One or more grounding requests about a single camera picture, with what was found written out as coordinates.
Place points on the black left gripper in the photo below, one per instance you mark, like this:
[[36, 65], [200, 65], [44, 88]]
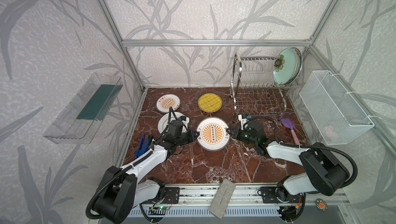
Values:
[[188, 135]]

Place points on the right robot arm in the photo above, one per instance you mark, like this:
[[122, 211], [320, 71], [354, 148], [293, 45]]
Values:
[[326, 169]]

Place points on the orange sunburst plate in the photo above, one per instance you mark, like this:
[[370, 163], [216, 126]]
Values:
[[213, 135], [165, 102]]

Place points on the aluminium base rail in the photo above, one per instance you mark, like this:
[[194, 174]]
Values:
[[248, 200]]

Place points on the white wire basket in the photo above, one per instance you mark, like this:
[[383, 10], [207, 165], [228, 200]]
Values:
[[335, 112]]

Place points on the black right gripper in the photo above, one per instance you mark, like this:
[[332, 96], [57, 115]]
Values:
[[236, 134]]

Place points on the steel dish rack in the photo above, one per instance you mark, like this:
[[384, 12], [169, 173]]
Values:
[[254, 90]]

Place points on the dark green rimmed white plate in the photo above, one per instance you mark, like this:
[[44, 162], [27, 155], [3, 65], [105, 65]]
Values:
[[299, 63]]

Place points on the grey sponge block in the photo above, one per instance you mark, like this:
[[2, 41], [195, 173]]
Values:
[[222, 199]]

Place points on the clear plastic wall shelf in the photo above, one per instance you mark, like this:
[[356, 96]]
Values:
[[81, 119]]

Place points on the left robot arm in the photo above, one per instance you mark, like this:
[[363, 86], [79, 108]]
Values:
[[121, 189]]

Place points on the yellow green woven plate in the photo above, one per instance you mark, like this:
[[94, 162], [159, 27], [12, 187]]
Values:
[[210, 103]]

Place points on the white plate with green rim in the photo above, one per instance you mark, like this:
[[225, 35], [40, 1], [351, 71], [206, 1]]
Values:
[[164, 121]]

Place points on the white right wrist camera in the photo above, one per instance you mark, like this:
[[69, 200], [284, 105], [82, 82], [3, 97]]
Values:
[[243, 118]]

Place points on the light green flower plate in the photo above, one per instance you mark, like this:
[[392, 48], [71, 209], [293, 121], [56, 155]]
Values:
[[284, 67]]

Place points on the blue handled tool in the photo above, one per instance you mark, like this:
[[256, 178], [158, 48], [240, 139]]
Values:
[[143, 145]]

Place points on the small round orange gadget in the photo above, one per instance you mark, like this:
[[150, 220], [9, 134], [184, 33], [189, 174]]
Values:
[[321, 204]]

